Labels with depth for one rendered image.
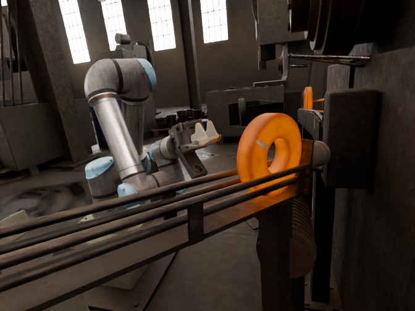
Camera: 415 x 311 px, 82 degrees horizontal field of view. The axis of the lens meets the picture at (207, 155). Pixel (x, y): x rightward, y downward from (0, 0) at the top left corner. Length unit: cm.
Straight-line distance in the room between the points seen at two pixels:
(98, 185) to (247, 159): 78
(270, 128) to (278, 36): 310
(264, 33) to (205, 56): 809
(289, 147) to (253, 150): 10
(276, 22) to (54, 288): 343
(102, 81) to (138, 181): 33
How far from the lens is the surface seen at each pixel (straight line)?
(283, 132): 45
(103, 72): 85
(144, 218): 28
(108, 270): 31
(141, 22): 1290
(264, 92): 326
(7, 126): 339
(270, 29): 350
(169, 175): 79
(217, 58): 1130
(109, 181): 107
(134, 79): 88
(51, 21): 368
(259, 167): 42
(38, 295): 31
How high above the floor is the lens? 84
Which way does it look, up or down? 16 degrees down
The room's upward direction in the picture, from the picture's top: 6 degrees counter-clockwise
